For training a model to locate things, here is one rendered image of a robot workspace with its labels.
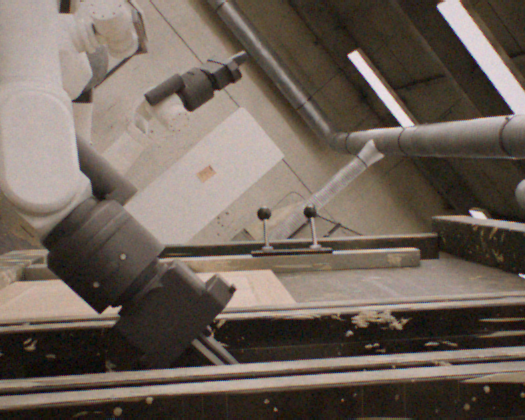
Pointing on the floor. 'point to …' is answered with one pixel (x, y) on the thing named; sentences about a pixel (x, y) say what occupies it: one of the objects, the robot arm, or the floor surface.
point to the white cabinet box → (205, 179)
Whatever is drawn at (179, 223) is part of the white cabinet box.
